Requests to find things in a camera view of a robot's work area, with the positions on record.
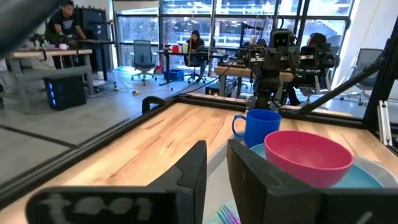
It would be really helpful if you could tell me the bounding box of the blue plastic cup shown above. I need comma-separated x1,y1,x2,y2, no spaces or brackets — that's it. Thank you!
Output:
231,108,282,149

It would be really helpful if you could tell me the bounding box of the blue storage bin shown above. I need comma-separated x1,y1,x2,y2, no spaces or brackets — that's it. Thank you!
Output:
163,68,185,82

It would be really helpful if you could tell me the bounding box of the magenta plastic bowl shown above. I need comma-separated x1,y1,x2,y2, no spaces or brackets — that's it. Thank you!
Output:
263,129,355,189

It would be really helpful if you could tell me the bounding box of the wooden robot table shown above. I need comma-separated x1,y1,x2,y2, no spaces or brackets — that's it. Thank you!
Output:
213,64,323,98

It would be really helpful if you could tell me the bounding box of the grey plastic tray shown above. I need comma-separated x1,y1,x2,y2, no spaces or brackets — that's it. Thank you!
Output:
203,132,398,224

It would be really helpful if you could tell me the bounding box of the person seated at desk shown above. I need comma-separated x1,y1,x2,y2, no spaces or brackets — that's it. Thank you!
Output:
185,29,208,84

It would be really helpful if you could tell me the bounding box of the wooden workbench with grey legs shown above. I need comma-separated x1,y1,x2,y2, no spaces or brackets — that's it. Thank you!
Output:
8,48,95,113

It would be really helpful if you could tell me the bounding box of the person seated behind robot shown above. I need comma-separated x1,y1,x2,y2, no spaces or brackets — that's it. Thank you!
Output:
285,32,335,106

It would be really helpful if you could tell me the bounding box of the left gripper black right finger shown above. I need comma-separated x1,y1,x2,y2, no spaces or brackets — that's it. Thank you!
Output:
226,139,322,224

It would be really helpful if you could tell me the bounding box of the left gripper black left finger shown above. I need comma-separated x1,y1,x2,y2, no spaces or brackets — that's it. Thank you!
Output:
148,139,208,224

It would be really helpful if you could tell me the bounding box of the cyan plastic plate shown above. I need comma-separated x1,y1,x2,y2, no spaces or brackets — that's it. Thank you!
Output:
248,142,385,189

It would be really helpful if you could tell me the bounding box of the silver aluminium extrusion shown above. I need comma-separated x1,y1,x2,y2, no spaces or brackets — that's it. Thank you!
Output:
377,99,394,147

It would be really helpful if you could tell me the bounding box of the black office desk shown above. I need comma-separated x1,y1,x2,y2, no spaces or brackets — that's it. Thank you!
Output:
157,49,229,87

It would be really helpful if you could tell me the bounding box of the dark tall cabinet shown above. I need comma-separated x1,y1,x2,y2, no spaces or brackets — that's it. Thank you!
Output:
76,6,110,82

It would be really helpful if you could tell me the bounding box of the grey office chair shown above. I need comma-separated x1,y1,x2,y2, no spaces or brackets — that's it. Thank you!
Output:
338,47,388,106
129,39,159,86

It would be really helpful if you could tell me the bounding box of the purple fork with teal handle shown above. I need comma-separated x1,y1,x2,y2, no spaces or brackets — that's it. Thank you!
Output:
215,204,242,224

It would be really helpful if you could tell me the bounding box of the black computer tower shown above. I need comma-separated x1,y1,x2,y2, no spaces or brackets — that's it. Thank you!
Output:
43,74,88,111

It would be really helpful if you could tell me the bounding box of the person standing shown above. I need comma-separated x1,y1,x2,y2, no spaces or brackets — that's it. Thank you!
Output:
44,0,88,44

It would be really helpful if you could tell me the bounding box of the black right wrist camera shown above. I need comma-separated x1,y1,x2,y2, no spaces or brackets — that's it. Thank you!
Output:
269,29,297,48

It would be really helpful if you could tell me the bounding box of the black hook clip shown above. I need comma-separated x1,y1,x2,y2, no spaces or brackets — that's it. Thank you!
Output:
141,95,168,115

